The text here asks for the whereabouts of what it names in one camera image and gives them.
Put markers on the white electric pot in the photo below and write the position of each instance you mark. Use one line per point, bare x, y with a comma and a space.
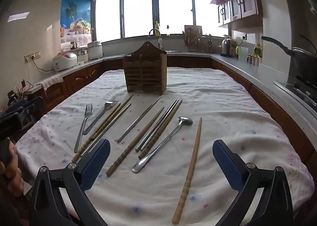
95, 50

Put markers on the wooden chopstick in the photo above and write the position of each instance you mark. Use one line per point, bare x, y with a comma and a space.
189, 166
151, 141
135, 141
99, 129
116, 112

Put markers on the green cup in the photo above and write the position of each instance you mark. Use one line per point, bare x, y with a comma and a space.
238, 51

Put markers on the wide-head metal fork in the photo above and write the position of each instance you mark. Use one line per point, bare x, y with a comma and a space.
99, 116

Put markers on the wooden utensil holder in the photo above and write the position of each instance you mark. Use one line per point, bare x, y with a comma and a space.
145, 77

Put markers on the kitchen faucet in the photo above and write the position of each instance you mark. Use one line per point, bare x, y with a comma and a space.
160, 42

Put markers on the wall outlet strip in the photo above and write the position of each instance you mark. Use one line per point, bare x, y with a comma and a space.
32, 56

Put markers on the black wok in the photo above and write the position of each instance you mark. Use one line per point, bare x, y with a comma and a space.
304, 62

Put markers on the white wall outlet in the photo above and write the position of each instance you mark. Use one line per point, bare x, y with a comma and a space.
243, 36

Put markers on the knife holder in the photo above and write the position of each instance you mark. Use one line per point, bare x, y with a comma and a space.
205, 43

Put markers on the metal spoon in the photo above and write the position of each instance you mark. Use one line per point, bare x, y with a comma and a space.
185, 121

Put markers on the kitchen window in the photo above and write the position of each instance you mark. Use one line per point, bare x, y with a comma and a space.
173, 7

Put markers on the small steel pot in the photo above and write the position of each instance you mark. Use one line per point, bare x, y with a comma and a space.
81, 56

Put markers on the person's left hand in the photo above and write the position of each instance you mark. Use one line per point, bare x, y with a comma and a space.
14, 178

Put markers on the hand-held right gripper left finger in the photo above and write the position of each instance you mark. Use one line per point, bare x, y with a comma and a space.
96, 161

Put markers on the black stove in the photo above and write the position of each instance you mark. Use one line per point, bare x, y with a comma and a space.
302, 92

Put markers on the fruit wall poster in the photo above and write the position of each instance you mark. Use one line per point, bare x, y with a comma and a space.
74, 12

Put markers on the steel sink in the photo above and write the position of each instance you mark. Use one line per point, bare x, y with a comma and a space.
173, 51

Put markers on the yellow oil bottle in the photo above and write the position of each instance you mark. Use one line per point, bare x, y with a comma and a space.
258, 50

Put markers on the fringed towel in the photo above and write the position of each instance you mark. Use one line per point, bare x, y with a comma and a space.
52, 81

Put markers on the spice jar rack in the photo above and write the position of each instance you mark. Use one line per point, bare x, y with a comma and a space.
255, 60

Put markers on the white floral tablecloth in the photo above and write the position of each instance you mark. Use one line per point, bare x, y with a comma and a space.
223, 107

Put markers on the clear soap bottle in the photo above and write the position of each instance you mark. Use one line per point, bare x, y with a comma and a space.
168, 31

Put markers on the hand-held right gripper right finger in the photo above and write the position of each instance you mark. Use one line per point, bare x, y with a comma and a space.
226, 164

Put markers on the white pink rice cooker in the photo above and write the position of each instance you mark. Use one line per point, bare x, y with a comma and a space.
64, 61

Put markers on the steel electric kettle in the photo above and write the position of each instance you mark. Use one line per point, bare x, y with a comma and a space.
227, 47

